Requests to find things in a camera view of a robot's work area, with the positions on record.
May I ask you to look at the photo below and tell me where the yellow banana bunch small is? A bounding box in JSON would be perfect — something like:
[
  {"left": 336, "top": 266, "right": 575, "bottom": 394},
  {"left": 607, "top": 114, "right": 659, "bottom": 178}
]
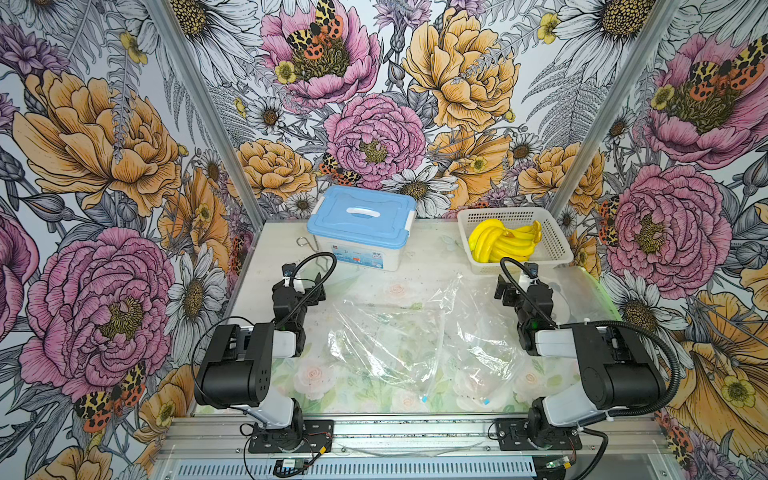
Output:
[{"left": 490, "top": 232, "right": 536, "bottom": 262}]

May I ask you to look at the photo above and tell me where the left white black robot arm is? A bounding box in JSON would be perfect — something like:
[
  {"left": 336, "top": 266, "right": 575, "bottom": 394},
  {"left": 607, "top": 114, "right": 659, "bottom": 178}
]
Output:
[{"left": 194, "top": 275, "right": 325, "bottom": 438}]

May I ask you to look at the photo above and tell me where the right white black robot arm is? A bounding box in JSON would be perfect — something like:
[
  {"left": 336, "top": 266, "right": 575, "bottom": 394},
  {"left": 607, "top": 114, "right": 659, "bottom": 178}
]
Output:
[{"left": 494, "top": 275, "right": 681, "bottom": 448}]

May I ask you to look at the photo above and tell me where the white plastic basket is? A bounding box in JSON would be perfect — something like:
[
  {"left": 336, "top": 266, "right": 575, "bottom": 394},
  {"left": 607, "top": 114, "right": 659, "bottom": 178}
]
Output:
[{"left": 457, "top": 207, "right": 574, "bottom": 275}]

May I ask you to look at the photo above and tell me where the blue lid storage box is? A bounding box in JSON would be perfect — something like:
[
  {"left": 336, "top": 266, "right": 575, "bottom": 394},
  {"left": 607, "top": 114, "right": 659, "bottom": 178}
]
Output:
[{"left": 307, "top": 185, "right": 416, "bottom": 271}]

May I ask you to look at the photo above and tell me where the small green circuit board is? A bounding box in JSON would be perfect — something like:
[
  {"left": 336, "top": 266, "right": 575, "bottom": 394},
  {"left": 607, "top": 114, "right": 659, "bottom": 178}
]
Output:
[{"left": 273, "top": 458, "right": 305, "bottom": 478}]

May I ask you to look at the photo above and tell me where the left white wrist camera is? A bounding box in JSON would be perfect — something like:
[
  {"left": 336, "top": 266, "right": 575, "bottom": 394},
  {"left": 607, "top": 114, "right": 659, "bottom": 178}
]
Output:
[{"left": 281, "top": 263, "right": 297, "bottom": 289}]

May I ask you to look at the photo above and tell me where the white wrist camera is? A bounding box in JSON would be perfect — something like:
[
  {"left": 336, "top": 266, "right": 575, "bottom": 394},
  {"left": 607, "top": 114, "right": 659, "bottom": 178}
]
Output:
[
  {"left": 281, "top": 263, "right": 297, "bottom": 289},
  {"left": 518, "top": 262, "right": 539, "bottom": 291}
]

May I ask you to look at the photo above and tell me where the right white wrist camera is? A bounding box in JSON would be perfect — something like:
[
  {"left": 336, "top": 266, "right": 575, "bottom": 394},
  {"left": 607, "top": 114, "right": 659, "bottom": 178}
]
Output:
[{"left": 518, "top": 262, "right": 539, "bottom": 291}]

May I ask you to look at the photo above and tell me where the metal wire clip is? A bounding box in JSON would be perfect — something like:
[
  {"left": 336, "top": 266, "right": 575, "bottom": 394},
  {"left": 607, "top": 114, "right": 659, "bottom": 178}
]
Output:
[{"left": 296, "top": 236, "right": 320, "bottom": 255}]

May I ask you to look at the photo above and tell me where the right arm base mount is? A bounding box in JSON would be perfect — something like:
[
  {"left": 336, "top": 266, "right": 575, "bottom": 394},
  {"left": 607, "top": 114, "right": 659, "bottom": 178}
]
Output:
[{"left": 489, "top": 417, "right": 582, "bottom": 451}]

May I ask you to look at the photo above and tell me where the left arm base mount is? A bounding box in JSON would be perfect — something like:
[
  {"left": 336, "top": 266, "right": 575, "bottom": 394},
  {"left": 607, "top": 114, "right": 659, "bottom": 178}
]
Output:
[{"left": 246, "top": 419, "right": 335, "bottom": 454}]

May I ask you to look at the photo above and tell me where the right black corrugated cable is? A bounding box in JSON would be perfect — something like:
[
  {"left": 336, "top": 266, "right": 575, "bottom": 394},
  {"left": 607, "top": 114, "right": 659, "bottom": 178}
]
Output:
[{"left": 499, "top": 256, "right": 682, "bottom": 418}]

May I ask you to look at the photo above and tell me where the aluminium front rail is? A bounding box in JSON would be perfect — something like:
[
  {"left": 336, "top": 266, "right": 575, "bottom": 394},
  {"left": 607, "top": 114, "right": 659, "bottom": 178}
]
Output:
[{"left": 151, "top": 414, "right": 685, "bottom": 479}]

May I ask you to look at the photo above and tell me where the right aluminium corner post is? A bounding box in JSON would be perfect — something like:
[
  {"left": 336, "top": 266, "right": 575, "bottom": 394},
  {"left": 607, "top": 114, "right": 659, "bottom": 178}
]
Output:
[{"left": 547, "top": 0, "right": 680, "bottom": 216}]

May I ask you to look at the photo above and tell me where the aluminium corner post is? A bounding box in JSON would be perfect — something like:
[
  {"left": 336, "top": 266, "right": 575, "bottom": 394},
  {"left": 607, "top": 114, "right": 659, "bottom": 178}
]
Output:
[
  {"left": 147, "top": 1, "right": 265, "bottom": 233},
  {"left": 547, "top": 0, "right": 680, "bottom": 216}
]

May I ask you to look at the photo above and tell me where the left aluminium corner post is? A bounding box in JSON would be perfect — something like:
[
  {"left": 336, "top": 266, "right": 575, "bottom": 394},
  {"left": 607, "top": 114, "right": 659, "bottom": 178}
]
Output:
[{"left": 147, "top": 1, "right": 265, "bottom": 233}]

